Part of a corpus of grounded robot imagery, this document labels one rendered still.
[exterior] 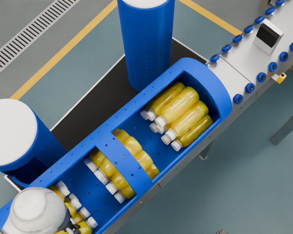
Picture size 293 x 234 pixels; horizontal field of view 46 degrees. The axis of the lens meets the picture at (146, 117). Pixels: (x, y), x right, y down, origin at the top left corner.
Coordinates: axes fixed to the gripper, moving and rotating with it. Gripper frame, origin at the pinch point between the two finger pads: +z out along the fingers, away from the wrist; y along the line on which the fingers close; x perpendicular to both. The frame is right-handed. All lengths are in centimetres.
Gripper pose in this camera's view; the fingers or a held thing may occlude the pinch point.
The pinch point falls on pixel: (70, 223)
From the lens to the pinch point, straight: 119.7
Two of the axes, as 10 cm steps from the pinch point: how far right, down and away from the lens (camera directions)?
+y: -6.8, -6.8, 2.8
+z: 0.2, 3.7, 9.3
